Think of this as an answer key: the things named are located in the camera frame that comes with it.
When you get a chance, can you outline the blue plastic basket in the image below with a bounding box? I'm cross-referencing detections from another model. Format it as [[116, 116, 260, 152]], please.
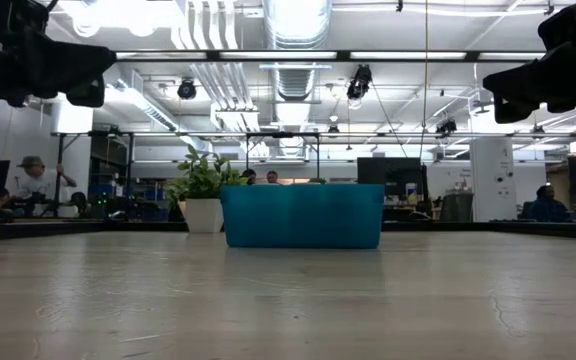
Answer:
[[220, 183, 386, 250]]

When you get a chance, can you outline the white pillar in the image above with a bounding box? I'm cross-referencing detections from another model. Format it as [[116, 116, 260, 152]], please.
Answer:
[[469, 137, 515, 224]]

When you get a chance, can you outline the black computer monitor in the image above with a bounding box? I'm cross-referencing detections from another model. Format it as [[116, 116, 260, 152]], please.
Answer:
[[356, 157, 428, 187]]

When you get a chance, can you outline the green potted plant white pot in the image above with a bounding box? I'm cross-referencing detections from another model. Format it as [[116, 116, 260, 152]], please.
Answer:
[[165, 144, 249, 235]]

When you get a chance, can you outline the black aluminium table frame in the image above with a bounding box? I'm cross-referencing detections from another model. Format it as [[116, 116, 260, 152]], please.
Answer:
[[0, 218, 576, 245]]

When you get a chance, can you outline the black overhead frame rail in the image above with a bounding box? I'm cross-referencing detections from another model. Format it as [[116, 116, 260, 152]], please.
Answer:
[[112, 49, 547, 63]]

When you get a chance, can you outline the background metal frame rig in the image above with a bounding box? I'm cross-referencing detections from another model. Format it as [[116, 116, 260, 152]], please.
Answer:
[[50, 130, 576, 219]]

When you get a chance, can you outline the silver ventilation duct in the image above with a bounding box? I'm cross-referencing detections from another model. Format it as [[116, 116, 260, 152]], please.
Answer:
[[262, 0, 334, 101]]

